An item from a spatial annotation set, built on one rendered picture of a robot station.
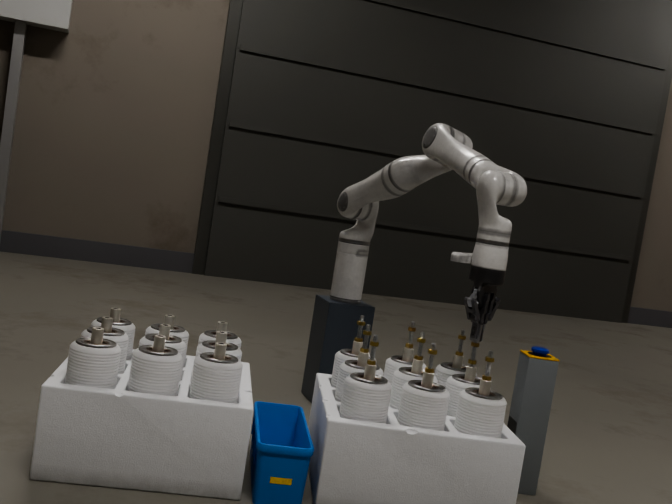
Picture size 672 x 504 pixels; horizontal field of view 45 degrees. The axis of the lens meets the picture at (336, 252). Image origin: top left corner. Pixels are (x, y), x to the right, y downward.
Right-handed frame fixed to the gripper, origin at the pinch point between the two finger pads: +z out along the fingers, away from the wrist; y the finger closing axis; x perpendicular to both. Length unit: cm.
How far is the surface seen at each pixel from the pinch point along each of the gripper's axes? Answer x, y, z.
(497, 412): -12.4, -10.5, 12.8
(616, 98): 123, 398, -118
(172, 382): 35, -52, 16
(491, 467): -14.4, -13.4, 22.8
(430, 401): -2.5, -20.1, 12.3
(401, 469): -1.5, -25.1, 25.4
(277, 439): 35, -19, 32
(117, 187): 309, 138, -8
